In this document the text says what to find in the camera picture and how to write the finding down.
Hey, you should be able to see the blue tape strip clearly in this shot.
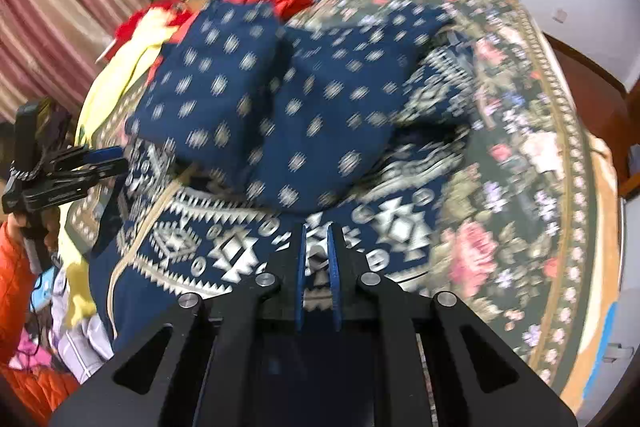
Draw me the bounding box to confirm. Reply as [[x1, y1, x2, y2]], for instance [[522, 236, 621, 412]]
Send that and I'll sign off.
[[590, 302, 619, 389]]

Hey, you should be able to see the tan bed base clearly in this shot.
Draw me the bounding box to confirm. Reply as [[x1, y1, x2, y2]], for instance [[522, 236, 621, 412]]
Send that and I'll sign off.
[[565, 134, 624, 416]]

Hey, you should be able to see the pink cloth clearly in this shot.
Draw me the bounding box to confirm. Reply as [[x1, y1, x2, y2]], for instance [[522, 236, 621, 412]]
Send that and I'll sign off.
[[9, 331, 57, 372]]

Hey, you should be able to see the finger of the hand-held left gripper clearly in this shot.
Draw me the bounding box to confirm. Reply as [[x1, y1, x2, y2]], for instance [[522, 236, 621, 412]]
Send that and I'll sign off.
[[49, 145, 126, 170], [50, 158, 130, 186]]

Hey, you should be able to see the white striped cloth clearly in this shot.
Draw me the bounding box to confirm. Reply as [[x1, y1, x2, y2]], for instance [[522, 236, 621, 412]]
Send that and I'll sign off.
[[49, 267, 114, 384]]

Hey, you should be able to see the person's left hand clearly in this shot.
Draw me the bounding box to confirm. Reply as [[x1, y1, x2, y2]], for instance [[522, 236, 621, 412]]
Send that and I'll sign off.
[[7, 212, 61, 260]]

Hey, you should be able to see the striped maroon curtain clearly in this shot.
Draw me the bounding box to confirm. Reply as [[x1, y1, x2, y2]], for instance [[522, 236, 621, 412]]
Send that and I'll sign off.
[[0, 0, 152, 124]]

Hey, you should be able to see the yellow garment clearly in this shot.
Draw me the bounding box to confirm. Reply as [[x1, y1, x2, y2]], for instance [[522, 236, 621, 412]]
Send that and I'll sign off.
[[59, 9, 177, 329]]

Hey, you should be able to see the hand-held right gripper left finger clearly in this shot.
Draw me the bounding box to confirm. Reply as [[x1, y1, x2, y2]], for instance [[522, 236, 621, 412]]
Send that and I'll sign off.
[[50, 223, 307, 427]]

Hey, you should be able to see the person's orange jacket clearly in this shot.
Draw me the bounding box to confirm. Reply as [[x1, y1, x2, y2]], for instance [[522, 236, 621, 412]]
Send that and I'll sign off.
[[0, 363, 82, 425]]

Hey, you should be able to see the navy patterned garment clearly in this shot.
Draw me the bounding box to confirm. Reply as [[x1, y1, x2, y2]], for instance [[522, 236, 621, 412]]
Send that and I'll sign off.
[[87, 0, 479, 359]]

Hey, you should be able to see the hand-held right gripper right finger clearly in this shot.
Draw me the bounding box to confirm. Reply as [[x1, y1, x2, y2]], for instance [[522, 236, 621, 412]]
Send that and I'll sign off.
[[326, 223, 578, 427]]

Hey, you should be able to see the floral bed blanket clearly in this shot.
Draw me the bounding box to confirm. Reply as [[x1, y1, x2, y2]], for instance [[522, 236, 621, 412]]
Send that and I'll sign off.
[[65, 0, 609, 414]]

